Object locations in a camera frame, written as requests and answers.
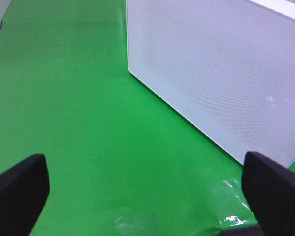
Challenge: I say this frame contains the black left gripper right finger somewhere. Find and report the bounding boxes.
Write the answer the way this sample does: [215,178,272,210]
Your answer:
[241,151,295,236]

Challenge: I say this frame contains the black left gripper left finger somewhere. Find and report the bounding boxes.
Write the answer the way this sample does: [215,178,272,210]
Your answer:
[0,154,50,236]

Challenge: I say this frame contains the white microwave door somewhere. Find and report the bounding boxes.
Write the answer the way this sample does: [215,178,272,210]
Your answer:
[125,0,295,167]

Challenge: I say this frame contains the white microwave oven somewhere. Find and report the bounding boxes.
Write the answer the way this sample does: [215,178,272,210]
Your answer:
[251,0,295,20]

